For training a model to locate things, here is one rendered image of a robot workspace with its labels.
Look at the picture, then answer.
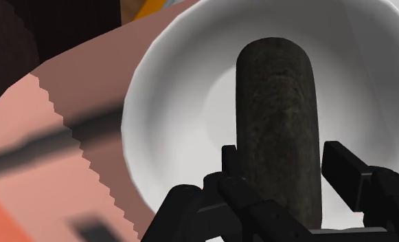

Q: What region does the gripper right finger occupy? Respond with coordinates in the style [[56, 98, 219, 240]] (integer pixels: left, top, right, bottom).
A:
[[321, 140, 399, 242]]

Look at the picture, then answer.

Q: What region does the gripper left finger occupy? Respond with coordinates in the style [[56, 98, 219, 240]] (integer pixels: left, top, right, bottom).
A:
[[140, 144, 318, 242]]

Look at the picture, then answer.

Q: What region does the dark grey-brown rounded cylinder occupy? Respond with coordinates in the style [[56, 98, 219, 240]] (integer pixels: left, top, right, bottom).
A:
[[235, 36, 323, 231]]

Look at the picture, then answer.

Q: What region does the white bowl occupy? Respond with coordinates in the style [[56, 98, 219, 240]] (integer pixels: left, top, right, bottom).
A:
[[120, 0, 399, 242]]

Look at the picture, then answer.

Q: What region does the pink table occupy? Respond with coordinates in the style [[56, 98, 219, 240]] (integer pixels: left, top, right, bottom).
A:
[[0, 0, 200, 242]]

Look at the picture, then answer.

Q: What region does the orange object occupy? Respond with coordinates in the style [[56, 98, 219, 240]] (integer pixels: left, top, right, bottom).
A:
[[120, 0, 187, 26]]

